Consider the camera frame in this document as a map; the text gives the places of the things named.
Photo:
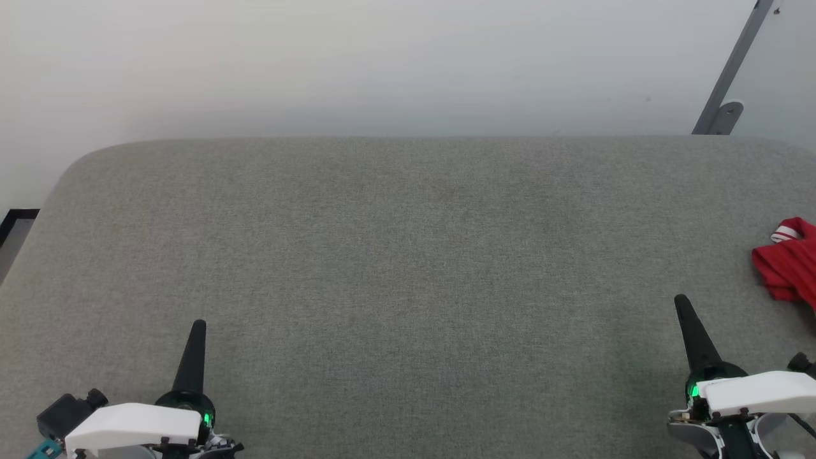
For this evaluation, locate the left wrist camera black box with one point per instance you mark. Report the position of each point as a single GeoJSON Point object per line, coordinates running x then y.
{"type": "Point", "coordinates": [67, 413]}

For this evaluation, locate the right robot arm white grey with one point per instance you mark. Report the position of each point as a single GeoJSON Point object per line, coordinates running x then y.
{"type": "Point", "coordinates": [774, 441]}

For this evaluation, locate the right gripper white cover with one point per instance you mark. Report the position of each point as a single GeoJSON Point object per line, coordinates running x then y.
{"type": "Point", "coordinates": [758, 392]}

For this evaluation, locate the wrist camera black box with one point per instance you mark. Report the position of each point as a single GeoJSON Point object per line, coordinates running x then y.
{"type": "Point", "coordinates": [67, 413]}
{"type": "Point", "coordinates": [803, 364]}

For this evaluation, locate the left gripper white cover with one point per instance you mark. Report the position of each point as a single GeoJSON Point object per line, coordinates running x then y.
{"type": "Point", "coordinates": [140, 427]}

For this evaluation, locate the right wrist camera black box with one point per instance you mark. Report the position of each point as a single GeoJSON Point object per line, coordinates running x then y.
{"type": "Point", "coordinates": [803, 364]}

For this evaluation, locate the red and white jersey garment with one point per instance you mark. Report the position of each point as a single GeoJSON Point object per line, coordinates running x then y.
{"type": "Point", "coordinates": [790, 264]}

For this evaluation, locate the grey metal wall bracket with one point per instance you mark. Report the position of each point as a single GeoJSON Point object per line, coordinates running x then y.
{"type": "Point", "coordinates": [730, 76]}

